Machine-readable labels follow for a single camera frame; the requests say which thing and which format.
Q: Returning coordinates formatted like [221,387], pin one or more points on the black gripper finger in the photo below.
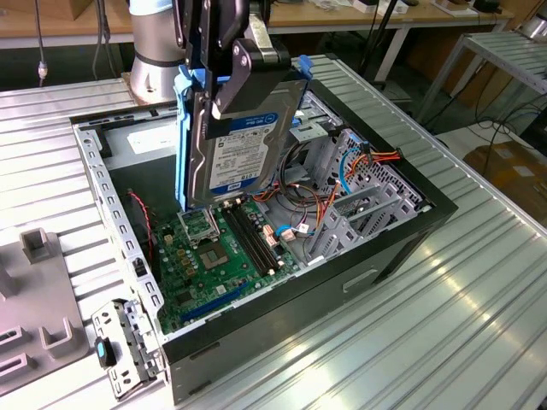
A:
[239,64]
[179,21]

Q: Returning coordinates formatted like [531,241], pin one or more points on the hard disk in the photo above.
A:
[248,158]

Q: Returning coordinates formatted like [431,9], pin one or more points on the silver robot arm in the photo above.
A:
[154,51]

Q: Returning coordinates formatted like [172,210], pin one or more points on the metal disk bay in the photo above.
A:
[376,200]

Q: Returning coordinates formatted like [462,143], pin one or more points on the long wooden desk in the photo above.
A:
[320,17]

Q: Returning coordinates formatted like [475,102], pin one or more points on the metal optical drive cage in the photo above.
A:
[320,115]

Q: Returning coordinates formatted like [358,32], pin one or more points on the small cardboard box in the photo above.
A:
[81,7]

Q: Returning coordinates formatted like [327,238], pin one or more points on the black stand pole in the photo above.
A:
[374,42]

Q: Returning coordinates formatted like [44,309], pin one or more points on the grey power supply unit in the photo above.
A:
[141,171]

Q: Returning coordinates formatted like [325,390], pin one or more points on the black RAM slot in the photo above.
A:
[257,234]
[245,241]

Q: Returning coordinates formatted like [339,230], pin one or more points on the CPU socket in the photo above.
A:
[213,256]

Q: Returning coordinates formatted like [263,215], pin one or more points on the black case fan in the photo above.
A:
[137,230]

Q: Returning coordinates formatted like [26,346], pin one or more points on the green motherboard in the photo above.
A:
[201,286]

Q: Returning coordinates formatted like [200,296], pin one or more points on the blue expansion slot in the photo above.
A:
[213,304]

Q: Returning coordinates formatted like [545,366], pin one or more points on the black open PC case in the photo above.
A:
[299,316]

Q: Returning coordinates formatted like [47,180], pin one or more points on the brown cardboard box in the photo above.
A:
[513,171]

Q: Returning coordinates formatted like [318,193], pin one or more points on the grey parts rack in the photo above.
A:
[38,307]

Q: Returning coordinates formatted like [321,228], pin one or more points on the metal expansion card bracket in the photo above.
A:
[132,337]

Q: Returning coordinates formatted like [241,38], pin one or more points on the black blue bracket tab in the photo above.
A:
[104,352]

